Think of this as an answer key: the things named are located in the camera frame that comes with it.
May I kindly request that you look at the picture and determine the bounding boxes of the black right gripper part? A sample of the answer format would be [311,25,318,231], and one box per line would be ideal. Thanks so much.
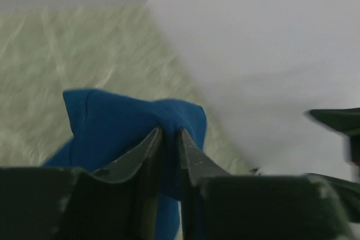
[306,108,359,138]

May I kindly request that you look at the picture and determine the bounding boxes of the blue printed t-shirt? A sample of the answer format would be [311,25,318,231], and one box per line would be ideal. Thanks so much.
[43,89,206,240]

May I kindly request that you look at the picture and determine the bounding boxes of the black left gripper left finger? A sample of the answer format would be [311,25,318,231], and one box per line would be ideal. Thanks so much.
[94,127,163,239]

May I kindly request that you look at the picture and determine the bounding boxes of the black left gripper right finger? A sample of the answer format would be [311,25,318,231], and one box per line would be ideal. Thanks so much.
[178,128,231,239]

